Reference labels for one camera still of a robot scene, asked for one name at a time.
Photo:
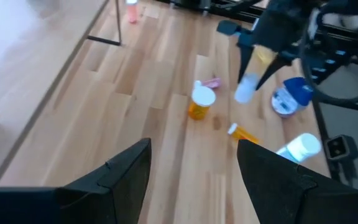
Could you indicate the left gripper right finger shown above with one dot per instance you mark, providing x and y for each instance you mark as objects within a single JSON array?
[{"x": 272, "y": 186}]

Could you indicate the small pink vial white cap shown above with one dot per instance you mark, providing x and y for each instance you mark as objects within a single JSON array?
[{"x": 213, "y": 82}]

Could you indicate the wooden shelf black legs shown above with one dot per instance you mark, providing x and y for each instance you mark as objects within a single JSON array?
[{"x": 26, "y": 77}]

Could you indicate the white bottle blue label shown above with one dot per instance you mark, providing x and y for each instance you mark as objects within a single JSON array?
[{"x": 303, "y": 146}]

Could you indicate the clear jar blue cap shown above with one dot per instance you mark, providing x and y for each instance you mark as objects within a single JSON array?
[{"x": 291, "y": 99}]

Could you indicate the black table-level camera box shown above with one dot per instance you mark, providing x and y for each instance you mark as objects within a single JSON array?
[{"x": 337, "y": 147}]

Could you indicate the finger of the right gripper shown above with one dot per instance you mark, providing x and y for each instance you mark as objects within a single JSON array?
[
  {"x": 272, "y": 73},
  {"x": 245, "y": 62}
]

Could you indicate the small orange vial white cap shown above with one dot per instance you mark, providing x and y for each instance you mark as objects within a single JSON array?
[{"x": 242, "y": 133}]

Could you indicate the small amber vial white cap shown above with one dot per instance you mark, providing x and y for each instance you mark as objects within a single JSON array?
[{"x": 247, "y": 88}]

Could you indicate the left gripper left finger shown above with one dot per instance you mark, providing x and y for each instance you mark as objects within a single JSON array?
[{"x": 113, "y": 193}]

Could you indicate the large amber bottle white cap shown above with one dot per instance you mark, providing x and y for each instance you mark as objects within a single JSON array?
[{"x": 202, "y": 99}]

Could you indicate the small salmon vial white cap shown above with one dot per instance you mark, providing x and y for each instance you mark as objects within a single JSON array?
[{"x": 132, "y": 12}]

